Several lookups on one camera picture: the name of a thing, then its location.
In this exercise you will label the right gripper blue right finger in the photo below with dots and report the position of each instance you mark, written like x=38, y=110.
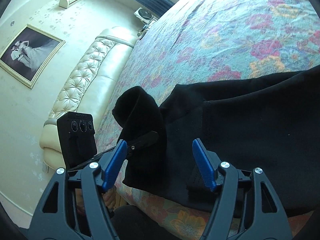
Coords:
x=246, y=204

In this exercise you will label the black pants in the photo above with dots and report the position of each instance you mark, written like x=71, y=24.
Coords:
x=271, y=122

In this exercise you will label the framed wedding photo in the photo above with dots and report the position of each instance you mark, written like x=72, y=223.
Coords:
x=28, y=53

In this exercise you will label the white fan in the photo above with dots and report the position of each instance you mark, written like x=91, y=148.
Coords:
x=145, y=16

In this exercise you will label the floral bedspread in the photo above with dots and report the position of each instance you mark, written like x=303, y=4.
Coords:
x=200, y=41

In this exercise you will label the left hand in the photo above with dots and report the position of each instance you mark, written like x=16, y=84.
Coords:
x=109, y=199

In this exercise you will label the cream tufted leather headboard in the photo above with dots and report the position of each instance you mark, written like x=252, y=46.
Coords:
x=89, y=87

